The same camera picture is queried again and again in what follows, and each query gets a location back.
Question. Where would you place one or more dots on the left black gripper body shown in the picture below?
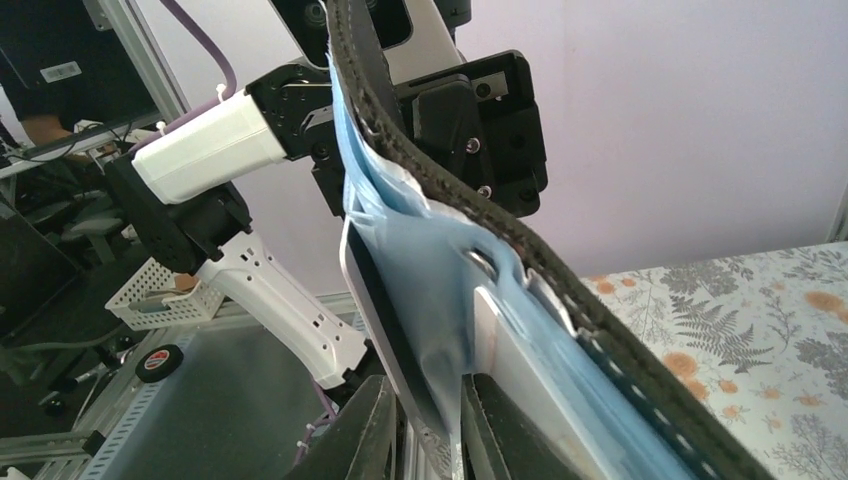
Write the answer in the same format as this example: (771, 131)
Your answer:
(480, 121)

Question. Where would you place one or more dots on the white plastic basket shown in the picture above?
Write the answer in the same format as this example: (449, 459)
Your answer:
(150, 299)

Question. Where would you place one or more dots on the black tape roll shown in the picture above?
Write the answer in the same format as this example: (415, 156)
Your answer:
(159, 363)

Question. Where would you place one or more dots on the floral table mat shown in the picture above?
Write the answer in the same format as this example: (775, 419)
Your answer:
(760, 340)

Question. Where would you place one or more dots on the silver grey card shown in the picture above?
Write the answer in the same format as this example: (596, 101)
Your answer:
(416, 306)

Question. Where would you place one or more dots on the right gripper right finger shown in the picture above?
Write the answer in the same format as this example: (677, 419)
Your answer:
(499, 441)

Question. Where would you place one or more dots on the black leather card holder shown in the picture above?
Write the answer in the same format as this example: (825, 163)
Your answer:
(602, 401)

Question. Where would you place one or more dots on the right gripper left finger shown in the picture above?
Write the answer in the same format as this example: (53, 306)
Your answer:
(360, 443)

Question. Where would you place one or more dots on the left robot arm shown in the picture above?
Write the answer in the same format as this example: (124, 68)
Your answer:
(182, 236)

